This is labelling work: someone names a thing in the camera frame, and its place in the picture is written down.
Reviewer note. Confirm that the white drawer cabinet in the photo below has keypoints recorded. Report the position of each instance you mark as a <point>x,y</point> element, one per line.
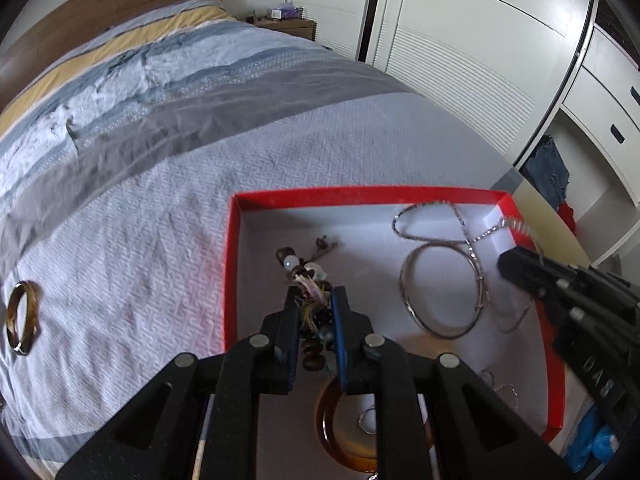
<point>605,125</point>

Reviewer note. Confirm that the bed with striped duvet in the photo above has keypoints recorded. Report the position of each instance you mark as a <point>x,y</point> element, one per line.
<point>175,160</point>

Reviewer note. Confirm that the person's right hand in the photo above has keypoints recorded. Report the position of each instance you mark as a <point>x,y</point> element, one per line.
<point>592,440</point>

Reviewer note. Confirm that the wooden headboard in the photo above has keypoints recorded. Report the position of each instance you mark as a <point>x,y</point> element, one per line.
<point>100,10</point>

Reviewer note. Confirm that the dark brown bangle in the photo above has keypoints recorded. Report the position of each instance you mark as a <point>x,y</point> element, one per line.
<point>15,330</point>

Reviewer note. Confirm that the gold hoop earring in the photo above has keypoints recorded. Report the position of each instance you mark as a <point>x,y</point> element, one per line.
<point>505,387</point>

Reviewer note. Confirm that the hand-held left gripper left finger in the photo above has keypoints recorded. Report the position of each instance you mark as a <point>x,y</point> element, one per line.
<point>286,345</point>

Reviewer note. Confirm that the amber resin bangle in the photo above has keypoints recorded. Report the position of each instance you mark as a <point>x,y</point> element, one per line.
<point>350,452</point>

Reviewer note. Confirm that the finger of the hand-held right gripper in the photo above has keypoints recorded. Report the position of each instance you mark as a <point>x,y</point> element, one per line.
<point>530,272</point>
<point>595,285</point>

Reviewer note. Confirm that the wooden nightstand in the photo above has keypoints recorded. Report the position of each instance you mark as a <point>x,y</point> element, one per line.
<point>292,27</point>

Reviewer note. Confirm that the tissue box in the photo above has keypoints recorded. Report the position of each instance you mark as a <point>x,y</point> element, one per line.
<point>285,11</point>

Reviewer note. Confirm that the white wardrobe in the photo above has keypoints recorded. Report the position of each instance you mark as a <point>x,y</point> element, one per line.
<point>450,50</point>

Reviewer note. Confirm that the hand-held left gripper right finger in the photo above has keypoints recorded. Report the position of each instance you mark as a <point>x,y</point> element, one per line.
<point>341,340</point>

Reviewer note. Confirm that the large thin gold bangle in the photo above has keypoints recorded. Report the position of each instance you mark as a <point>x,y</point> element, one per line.
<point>407,305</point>

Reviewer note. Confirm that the red jewelry box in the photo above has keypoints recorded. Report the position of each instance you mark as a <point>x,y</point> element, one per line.
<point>380,285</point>

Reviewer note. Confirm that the pile of clothes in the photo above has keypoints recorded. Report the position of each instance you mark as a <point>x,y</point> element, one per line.
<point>547,170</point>

